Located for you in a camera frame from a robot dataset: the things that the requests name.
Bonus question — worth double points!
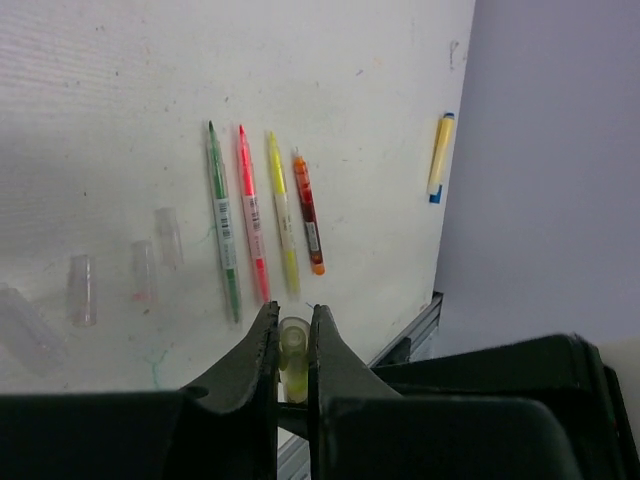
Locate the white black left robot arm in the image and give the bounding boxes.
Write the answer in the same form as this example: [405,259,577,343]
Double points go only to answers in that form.
[1,302,639,479]

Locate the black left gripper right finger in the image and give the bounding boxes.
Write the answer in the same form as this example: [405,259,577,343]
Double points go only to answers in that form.
[307,303,640,480]

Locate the aluminium table edge rail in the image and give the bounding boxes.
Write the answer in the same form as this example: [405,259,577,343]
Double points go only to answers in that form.
[277,292,444,480]

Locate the yellow marker with blue cap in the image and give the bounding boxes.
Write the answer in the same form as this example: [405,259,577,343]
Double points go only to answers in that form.
[427,112,455,204]

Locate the clear pink pen cap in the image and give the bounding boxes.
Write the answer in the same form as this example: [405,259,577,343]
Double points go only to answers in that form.
[66,255,97,327]

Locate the dark red pen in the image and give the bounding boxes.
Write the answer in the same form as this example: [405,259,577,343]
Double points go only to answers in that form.
[293,149,326,276]

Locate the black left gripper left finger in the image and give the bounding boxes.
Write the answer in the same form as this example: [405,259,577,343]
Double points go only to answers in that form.
[1,302,279,479]

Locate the clear red pen cap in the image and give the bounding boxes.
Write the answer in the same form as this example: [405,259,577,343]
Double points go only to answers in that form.
[154,207,184,269]

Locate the yellow highlighter pen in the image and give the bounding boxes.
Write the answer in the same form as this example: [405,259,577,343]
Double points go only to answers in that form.
[266,131,300,298]

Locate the clear yellowish pen cap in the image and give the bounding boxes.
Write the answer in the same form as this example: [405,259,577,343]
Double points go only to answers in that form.
[279,317,310,403]

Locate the clear green pen cap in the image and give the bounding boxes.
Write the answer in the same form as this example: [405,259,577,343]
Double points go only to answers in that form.
[1,284,66,376]

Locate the pink highlighter pen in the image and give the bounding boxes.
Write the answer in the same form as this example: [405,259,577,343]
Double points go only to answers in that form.
[236,124,271,303]

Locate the green highlighter pen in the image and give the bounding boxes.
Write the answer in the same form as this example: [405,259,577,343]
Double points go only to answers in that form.
[208,120,242,327]

